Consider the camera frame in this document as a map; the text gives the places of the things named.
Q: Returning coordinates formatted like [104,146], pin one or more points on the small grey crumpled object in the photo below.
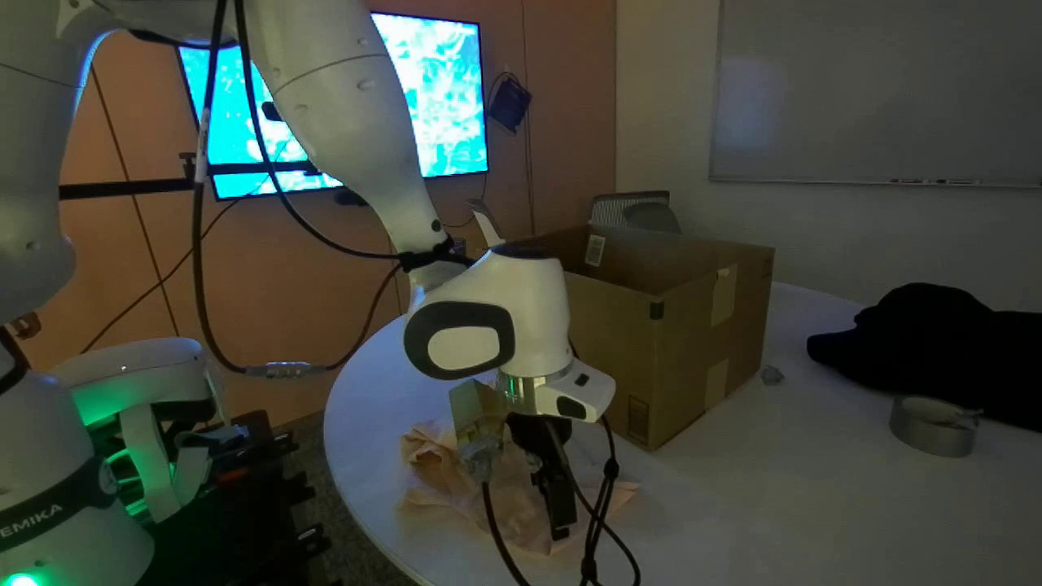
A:
[772,375]

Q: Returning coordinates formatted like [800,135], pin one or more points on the office chair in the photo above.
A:
[631,213]

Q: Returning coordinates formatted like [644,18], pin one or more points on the cardboard box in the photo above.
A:
[651,358]

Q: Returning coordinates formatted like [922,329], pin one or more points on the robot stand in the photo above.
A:
[252,513]

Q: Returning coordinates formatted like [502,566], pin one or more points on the black cloth bundle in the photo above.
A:
[936,342]

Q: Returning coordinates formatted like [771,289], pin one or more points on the wall monitor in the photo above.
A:
[444,89]

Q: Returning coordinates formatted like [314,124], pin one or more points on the black wall device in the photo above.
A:
[510,104]

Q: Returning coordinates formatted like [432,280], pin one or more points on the grey tape roll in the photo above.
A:
[928,435]

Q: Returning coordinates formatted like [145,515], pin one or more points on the beige towel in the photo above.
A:
[444,480]

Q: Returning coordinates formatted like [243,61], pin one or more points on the whiteboard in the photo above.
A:
[879,89]

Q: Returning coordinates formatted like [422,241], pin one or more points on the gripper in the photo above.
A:
[537,439]

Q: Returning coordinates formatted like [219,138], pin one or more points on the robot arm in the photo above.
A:
[358,114]

